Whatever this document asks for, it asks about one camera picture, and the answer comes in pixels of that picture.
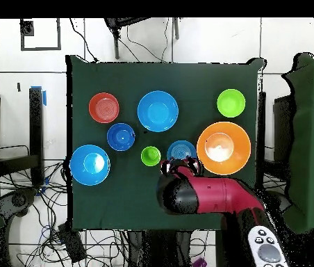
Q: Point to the green cup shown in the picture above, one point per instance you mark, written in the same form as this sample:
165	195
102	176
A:
150	156

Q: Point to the large light blue bowl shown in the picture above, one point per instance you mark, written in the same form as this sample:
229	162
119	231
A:
89	164
157	111

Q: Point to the dark blue bowl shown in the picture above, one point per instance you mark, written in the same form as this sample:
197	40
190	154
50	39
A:
121	136

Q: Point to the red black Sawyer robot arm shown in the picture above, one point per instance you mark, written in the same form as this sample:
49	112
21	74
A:
215	194

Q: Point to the medium blue ribbed bowl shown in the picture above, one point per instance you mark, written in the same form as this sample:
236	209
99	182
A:
181	148

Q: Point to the large yellow-orange bowl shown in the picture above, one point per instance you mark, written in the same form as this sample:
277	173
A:
223	148

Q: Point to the orange-red ribbed bowl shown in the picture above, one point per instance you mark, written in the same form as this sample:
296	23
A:
104	107

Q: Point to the dark green table cloth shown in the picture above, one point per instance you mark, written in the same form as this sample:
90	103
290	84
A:
201	78

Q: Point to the green bowl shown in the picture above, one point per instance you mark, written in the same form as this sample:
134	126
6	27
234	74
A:
231	103

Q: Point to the black metal stand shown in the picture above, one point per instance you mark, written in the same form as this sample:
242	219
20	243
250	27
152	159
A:
116	41

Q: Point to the small purple object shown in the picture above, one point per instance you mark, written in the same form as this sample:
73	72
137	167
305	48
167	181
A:
200	262

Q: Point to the black power strip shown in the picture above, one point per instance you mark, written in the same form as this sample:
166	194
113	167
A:
70	244

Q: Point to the dark grey rounded base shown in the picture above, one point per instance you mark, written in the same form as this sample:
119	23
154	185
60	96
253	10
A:
18	200

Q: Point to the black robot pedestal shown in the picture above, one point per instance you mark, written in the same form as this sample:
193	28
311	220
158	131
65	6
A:
159	250

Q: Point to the black metal frame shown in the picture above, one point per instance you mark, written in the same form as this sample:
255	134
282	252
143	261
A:
36	125
282	125

